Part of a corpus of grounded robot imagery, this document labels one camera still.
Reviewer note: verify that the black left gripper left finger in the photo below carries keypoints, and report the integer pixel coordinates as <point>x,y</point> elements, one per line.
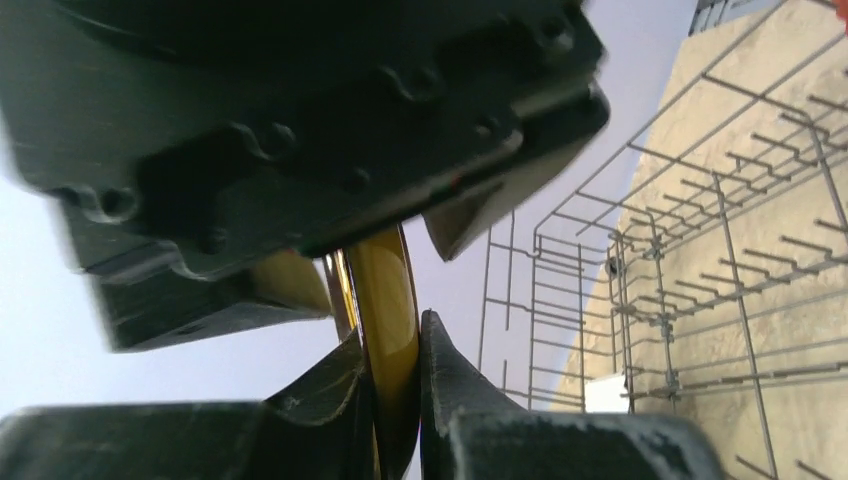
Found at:
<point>195,440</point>

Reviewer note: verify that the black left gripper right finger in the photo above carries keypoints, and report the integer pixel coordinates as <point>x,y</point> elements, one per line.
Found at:
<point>471,430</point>

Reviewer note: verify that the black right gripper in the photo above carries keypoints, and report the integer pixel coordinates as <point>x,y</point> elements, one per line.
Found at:
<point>202,136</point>

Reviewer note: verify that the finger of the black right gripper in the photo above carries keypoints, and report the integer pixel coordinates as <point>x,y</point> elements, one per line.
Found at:
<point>453,226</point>
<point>167,309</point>

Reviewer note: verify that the yellow plate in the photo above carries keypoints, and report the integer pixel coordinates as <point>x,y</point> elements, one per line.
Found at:
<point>387,331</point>

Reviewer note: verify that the orange fluted plate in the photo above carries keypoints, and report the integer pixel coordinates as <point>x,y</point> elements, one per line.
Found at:
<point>841,11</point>

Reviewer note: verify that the grey wire dish rack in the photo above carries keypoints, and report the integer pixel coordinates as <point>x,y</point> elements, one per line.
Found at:
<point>705,258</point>

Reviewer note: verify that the aluminium rail right side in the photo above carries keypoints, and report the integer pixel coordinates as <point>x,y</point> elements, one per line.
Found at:
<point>712,13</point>

